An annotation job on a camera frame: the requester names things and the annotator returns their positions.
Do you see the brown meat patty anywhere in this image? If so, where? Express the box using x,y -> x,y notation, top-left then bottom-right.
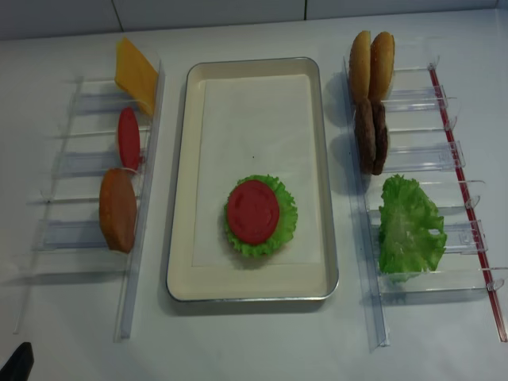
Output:
371,102 -> 388,175
355,98 -> 376,174

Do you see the red tomato slice on tray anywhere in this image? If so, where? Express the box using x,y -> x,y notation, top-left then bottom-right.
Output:
226,179 -> 280,245

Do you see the green lettuce leaf on tray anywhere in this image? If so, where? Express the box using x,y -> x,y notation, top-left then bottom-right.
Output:
223,175 -> 298,258

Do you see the red tomato slice in rack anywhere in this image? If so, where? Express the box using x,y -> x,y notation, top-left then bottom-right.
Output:
117,107 -> 140,171

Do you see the green lettuce leaf in rack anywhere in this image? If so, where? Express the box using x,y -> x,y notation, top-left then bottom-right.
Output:
379,175 -> 448,274

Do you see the orange cheese slice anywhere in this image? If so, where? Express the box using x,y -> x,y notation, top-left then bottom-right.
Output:
114,37 -> 158,117

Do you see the white paper tray liner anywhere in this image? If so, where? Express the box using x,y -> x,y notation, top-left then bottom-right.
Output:
193,75 -> 323,267

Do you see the cream rectangular metal tray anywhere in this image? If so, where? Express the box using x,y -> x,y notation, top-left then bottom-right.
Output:
166,57 -> 339,302

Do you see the brown bun half left rack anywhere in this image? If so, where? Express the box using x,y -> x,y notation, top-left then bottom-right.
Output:
99,168 -> 137,253

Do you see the tan bun half left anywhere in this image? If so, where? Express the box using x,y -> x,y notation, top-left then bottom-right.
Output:
349,30 -> 371,103

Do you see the clear acrylic right rack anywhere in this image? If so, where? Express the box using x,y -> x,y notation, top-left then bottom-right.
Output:
342,54 -> 508,354

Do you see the clear acrylic rack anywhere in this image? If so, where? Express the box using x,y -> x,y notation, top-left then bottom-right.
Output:
342,54 -> 508,354
13,64 -> 166,341

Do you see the golden bun half right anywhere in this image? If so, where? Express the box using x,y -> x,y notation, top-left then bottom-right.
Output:
368,32 -> 394,102

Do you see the clear acrylic left rack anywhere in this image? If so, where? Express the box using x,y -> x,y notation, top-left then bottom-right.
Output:
13,64 -> 166,341

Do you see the black object at corner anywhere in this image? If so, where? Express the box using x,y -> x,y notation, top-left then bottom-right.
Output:
0,341 -> 34,381

